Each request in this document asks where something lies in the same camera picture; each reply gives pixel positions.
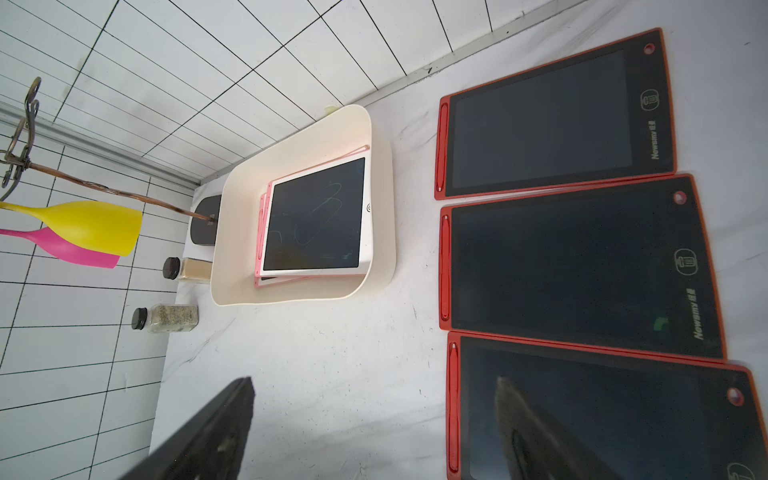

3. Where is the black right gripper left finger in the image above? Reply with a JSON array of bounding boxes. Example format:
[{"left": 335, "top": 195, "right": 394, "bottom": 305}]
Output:
[{"left": 123, "top": 377, "right": 255, "bottom": 480}]

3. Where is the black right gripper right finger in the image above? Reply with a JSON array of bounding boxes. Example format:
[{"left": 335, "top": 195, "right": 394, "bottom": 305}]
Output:
[{"left": 494, "top": 377, "right": 619, "bottom": 479}]

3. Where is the red writing tablet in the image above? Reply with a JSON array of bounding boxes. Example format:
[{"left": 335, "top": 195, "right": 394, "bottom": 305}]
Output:
[
  {"left": 433, "top": 28, "right": 677, "bottom": 200},
  {"left": 438, "top": 174, "right": 727, "bottom": 361},
  {"left": 446, "top": 332, "right": 767, "bottom": 479}
]

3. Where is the pink bottom writing tablet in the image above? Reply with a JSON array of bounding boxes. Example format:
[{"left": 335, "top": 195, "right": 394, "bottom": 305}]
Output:
[{"left": 253, "top": 143, "right": 372, "bottom": 289}]

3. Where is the white pink writing tablet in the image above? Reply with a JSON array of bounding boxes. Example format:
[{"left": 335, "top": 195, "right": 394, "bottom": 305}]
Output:
[{"left": 254, "top": 151, "right": 374, "bottom": 278}]

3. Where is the cream plastic storage box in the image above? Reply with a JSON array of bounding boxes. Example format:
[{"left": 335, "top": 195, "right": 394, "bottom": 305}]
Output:
[{"left": 210, "top": 104, "right": 397, "bottom": 306}]

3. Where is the glass jar with grey contents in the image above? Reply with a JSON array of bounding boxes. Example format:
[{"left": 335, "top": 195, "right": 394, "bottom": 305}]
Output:
[{"left": 131, "top": 305, "right": 199, "bottom": 334}]

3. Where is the glass jar with beige contents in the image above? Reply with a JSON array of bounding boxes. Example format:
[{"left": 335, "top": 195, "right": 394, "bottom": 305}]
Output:
[{"left": 162, "top": 257, "right": 212, "bottom": 284}]

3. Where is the pink plastic goblet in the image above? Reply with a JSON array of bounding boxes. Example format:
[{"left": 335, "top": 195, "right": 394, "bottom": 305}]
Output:
[{"left": 1, "top": 227, "right": 120, "bottom": 269}]

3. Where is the yellow plastic goblet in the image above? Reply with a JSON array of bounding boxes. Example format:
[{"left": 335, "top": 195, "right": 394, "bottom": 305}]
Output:
[{"left": 1, "top": 201, "right": 142, "bottom": 256}]

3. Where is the metal cup holder stand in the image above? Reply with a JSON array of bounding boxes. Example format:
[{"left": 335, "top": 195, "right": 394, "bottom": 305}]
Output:
[{"left": 1, "top": 77, "right": 219, "bottom": 231}]

